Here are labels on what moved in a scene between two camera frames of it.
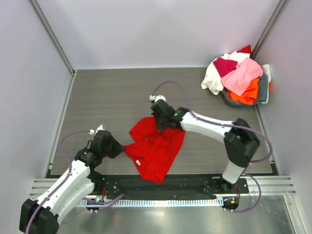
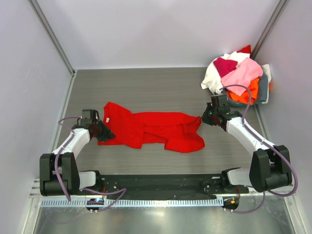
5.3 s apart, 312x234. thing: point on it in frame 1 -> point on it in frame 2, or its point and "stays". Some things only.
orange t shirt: x=249 y=96 stays
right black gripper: x=160 y=119 -> x=208 y=117
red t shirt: x=154 y=150 -> x=177 y=132
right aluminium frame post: x=268 y=27 stays
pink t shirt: x=237 y=80 stays
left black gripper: x=118 y=148 -> x=107 y=134
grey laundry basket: x=228 y=99 stays
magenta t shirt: x=224 y=66 stays
